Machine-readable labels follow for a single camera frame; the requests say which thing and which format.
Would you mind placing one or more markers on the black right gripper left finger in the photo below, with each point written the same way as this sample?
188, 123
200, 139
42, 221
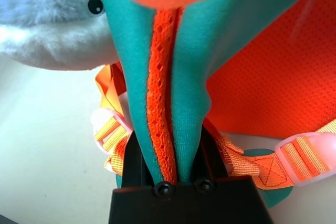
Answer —
134, 166

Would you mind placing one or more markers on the grey white plush shark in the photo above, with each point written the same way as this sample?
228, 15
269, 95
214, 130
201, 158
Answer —
52, 24

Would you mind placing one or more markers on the teal and orange backpack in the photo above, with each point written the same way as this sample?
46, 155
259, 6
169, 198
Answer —
262, 77

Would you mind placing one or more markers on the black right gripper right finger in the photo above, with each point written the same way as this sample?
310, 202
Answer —
212, 161

